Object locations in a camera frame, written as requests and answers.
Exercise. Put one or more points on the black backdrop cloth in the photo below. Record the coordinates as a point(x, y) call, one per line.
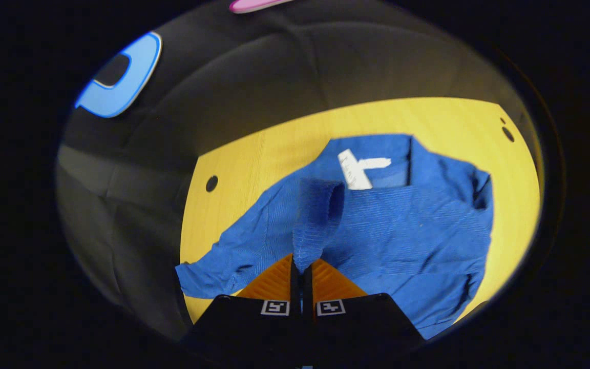
point(274, 77)

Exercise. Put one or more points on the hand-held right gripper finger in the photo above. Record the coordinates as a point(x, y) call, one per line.
point(296, 294)
point(307, 294)

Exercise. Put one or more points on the blue button shirt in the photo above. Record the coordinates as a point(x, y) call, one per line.
point(402, 230)

